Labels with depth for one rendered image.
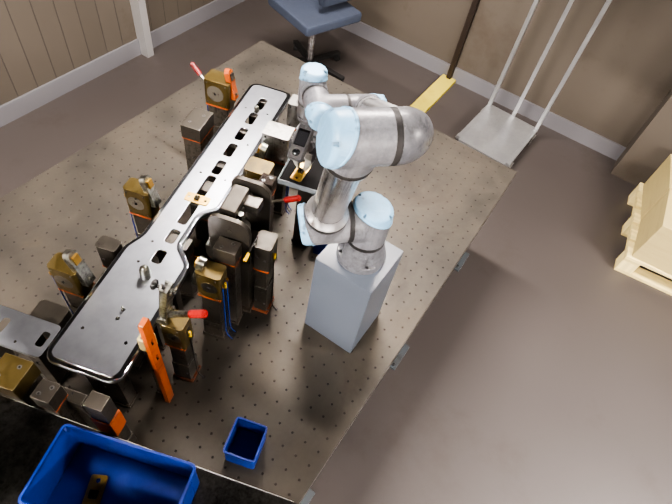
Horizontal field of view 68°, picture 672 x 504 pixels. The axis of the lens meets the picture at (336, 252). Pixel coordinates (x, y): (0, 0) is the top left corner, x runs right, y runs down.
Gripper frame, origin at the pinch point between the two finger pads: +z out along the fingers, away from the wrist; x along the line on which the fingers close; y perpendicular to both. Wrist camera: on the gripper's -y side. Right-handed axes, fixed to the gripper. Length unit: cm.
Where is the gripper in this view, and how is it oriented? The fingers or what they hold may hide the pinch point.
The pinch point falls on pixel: (300, 168)
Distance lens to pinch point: 164.6
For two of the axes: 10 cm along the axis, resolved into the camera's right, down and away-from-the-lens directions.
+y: 3.9, -7.0, 6.0
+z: -1.3, 6.0, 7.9
